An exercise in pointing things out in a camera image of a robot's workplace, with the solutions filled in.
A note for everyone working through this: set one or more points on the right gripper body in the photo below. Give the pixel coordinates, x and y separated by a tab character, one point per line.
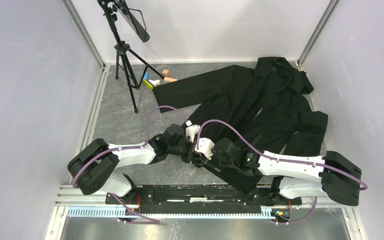
211	163

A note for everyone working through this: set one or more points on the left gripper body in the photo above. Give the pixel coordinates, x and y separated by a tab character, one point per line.
190	157

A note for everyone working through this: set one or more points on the black jacket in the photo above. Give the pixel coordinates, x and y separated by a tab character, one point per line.
265	106

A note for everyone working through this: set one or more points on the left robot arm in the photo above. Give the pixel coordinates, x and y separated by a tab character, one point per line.
92	169

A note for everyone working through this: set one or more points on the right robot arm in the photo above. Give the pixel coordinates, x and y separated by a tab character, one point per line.
330	176

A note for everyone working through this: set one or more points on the orange rectangular block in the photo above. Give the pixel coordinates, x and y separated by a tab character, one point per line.
170	79

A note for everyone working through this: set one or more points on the yellow purple white toy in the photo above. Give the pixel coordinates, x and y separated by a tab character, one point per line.
151	84

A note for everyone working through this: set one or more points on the orange cube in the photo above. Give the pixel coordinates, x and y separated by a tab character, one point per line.
165	73

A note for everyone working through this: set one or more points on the blue block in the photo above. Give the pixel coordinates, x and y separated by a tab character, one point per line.
145	76

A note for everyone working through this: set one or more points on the black tripod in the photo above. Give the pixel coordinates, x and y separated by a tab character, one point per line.
122	48

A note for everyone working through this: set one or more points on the black panel on tripod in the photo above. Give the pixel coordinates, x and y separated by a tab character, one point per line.
139	27

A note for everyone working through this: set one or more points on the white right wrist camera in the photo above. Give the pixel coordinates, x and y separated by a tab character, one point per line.
204	146

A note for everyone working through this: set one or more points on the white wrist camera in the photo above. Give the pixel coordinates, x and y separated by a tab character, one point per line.
204	146
191	130

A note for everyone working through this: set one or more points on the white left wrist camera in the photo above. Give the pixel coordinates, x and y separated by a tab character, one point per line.
191	130

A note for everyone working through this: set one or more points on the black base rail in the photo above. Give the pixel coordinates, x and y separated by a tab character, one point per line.
203	199

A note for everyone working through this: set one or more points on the white toothed cable strip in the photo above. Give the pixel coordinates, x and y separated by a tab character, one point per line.
121	213

